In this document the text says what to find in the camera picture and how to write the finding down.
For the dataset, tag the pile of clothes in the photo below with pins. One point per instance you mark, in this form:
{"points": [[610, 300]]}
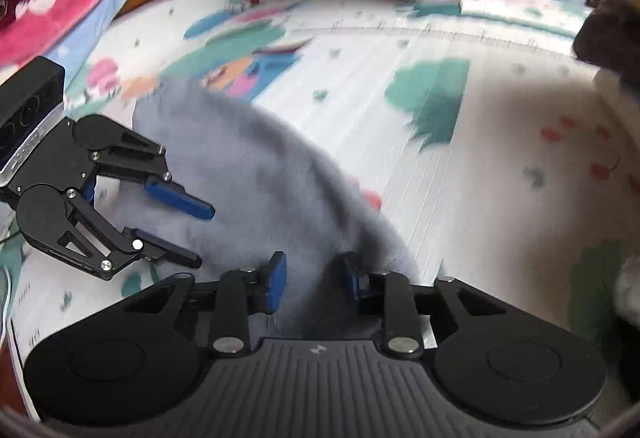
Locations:
{"points": [[605, 38]]}

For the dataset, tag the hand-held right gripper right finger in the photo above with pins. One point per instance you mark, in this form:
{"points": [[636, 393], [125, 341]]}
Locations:
{"points": [[354, 283]]}

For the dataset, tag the grey towel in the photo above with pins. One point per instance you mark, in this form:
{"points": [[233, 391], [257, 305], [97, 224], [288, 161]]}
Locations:
{"points": [[260, 168]]}

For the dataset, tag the cartoon printed play mat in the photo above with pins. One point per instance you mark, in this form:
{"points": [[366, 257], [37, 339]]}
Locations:
{"points": [[450, 193]]}

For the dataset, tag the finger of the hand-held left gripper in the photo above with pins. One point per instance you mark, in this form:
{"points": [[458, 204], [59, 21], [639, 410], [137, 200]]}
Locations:
{"points": [[170, 250], [180, 200]]}

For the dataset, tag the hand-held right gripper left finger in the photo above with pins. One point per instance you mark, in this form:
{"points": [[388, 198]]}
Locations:
{"points": [[275, 283]]}

